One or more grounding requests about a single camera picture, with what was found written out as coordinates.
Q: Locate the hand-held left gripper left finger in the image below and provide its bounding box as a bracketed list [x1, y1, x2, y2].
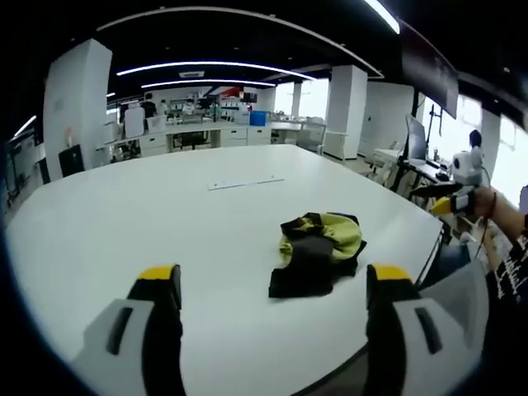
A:
[69, 263, 185, 396]

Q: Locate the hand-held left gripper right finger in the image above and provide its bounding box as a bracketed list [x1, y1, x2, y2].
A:
[362, 263, 471, 396]

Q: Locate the yellow-green and black garment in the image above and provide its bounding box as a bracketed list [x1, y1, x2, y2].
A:
[267, 211, 368, 300]

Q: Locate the person's right hand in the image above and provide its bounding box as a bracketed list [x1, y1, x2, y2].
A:
[473, 186, 498, 219]

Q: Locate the dark side desk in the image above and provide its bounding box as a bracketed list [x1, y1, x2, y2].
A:
[395, 158, 457, 199]

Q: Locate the black monitor stand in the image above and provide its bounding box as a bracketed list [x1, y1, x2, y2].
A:
[427, 103, 446, 158]

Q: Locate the computer monitor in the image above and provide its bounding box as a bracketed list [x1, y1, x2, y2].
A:
[404, 114, 427, 163]

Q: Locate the person's blue jeans leg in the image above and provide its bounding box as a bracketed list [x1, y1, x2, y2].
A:
[422, 242, 474, 290]

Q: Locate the grey chair seat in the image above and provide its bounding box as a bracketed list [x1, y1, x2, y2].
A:
[418, 259, 492, 364]

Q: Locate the dark hanging screen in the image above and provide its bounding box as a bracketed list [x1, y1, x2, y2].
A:
[398, 18, 460, 120]

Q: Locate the person's black printed shirt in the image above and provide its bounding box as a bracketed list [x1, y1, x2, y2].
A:
[480, 230, 528, 396]

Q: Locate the black chair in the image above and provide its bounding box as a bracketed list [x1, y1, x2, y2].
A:
[58, 144, 86, 179]

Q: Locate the white office chair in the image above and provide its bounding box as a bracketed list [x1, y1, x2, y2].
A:
[123, 106, 146, 139]

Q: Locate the white drawer cabinet row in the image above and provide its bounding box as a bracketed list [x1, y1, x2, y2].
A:
[138, 123, 273, 158]

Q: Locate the thin gripper cable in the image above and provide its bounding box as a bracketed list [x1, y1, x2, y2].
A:
[472, 214, 494, 261]

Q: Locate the white table cable cover plate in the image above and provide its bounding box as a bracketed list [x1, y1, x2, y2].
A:
[206, 177, 286, 192]

